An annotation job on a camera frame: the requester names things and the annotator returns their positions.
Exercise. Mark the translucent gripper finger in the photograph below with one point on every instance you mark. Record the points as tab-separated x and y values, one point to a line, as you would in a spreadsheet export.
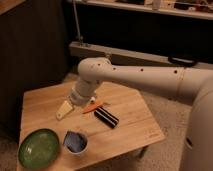
64	109

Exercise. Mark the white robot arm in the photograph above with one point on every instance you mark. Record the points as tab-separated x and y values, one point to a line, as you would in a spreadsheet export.
187	85

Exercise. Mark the green ceramic bowl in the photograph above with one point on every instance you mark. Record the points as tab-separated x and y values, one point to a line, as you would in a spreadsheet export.
39	149

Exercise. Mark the orange carrot toy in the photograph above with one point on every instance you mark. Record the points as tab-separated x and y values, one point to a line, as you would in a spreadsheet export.
93	106

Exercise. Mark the black rectangular block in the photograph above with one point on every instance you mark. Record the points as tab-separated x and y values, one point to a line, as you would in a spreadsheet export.
106	117

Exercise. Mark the white cup with blue inside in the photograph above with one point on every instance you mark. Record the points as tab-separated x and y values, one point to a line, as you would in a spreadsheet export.
75	142

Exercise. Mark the small wooden table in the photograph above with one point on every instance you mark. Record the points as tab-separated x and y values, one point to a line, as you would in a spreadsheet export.
137	127

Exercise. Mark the metal pole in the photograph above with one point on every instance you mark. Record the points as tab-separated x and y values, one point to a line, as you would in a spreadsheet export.
80	39

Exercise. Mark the wooden shelf with clutter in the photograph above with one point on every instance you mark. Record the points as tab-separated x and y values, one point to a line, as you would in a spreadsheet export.
200	9

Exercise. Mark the grey bench with black handle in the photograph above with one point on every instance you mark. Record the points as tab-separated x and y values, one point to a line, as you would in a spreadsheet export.
126	57

